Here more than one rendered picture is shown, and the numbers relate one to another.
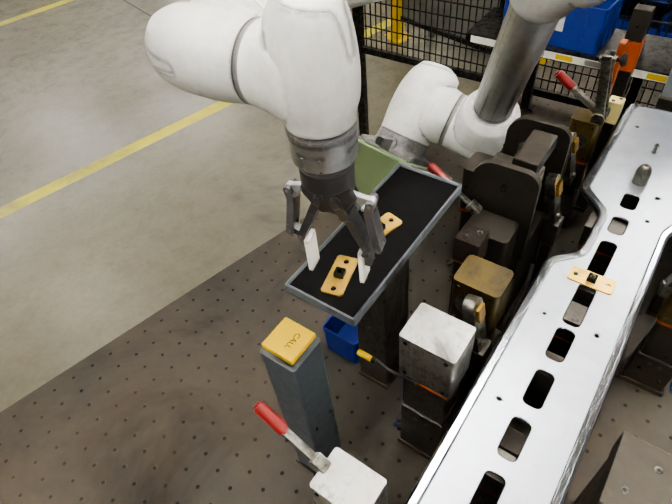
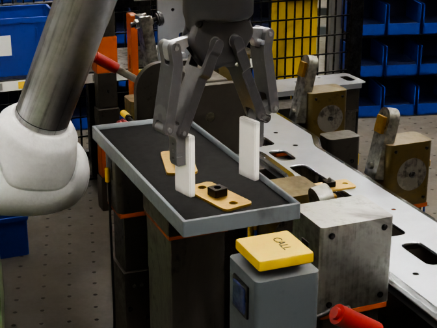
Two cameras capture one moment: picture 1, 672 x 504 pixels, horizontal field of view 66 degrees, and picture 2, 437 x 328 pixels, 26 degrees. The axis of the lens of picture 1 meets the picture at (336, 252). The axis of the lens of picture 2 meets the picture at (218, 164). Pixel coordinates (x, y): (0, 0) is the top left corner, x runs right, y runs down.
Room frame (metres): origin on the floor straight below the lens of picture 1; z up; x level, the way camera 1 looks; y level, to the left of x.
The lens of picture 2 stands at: (0.10, 0.88, 1.55)
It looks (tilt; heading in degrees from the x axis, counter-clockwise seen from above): 19 degrees down; 297
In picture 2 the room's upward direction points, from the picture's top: straight up
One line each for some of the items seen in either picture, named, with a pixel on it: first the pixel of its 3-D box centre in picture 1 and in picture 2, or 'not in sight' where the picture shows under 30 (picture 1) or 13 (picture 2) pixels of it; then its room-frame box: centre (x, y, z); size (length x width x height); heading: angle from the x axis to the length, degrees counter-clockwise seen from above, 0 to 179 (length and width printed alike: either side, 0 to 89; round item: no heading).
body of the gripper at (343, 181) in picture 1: (328, 184); (218, 23); (0.56, 0.00, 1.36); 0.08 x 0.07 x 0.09; 63
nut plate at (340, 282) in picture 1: (339, 273); (217, 192); (0.56, 0.00, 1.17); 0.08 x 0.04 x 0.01; 153
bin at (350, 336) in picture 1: (351, 330); not in sight; (0.73, -0.01, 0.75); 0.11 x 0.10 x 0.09; 139
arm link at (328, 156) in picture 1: (323, 139); not in sight; (0.56, 0.00, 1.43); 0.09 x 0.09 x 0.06
